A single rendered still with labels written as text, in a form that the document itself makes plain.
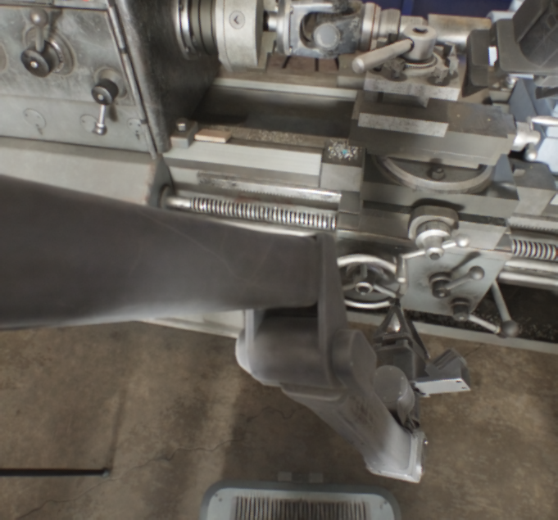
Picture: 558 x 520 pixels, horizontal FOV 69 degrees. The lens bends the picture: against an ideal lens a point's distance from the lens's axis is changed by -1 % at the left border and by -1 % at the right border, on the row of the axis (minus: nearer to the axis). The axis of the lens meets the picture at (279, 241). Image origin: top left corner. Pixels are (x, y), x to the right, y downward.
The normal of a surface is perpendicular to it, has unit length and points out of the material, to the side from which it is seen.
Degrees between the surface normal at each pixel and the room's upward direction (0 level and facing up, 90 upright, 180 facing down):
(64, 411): 0
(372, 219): 90
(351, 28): 90
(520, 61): 30
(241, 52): 103
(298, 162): 36
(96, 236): 64
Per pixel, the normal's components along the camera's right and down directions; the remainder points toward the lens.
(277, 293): 0.83, -0.01
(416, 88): -0.22, 0.74
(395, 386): -0.40, -0.65
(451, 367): -0.60, -0.60
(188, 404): 0.00, -0.65
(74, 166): -0.11, -0.16
